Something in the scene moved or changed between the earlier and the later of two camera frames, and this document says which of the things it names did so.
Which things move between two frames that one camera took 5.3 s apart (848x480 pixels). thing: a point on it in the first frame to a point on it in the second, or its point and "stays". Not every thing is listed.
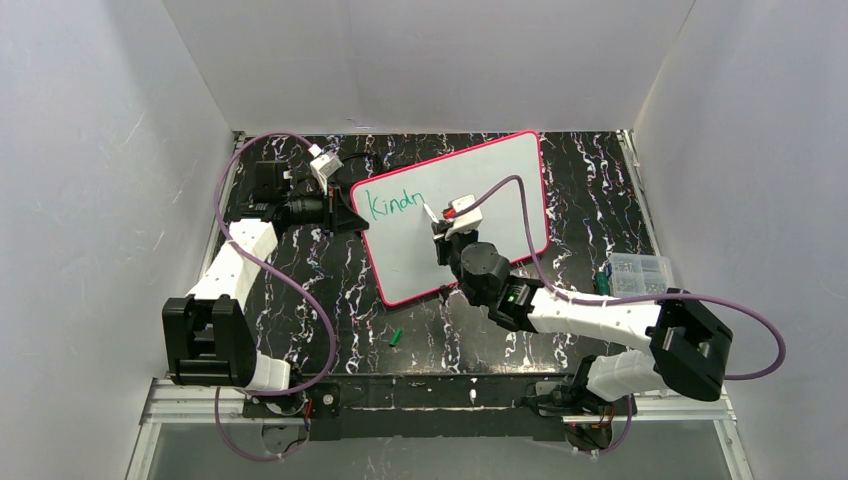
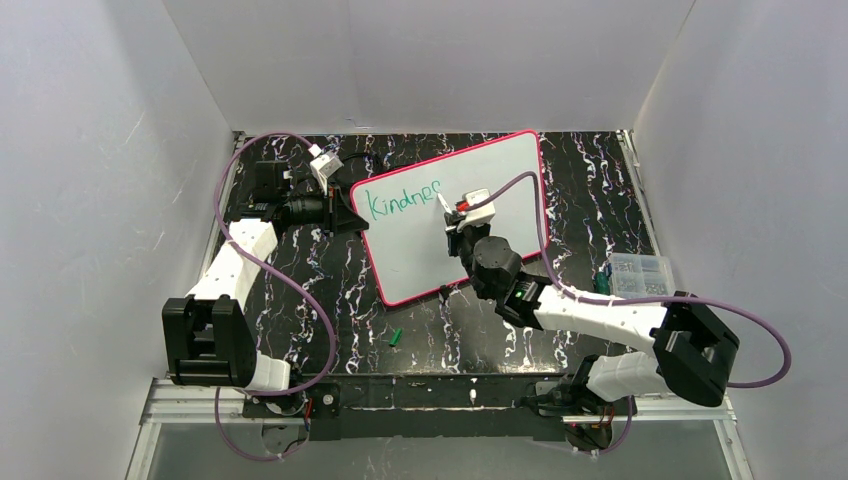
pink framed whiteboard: (399, 243) stays
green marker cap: (396, 337) stays
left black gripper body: (333, 210) stays
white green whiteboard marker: (429, 211) to (444, 204)
